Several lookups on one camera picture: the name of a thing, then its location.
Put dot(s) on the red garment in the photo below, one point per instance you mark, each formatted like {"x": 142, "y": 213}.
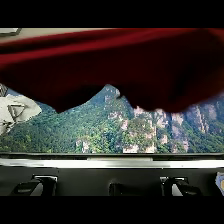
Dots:
{"x": 133, "y": 63}

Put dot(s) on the white garment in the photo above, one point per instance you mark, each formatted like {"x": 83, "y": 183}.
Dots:
{"x": 20, "y": 110}

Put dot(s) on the silver frame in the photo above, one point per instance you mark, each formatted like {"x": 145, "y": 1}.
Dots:
{"x": 110, "y": 163}

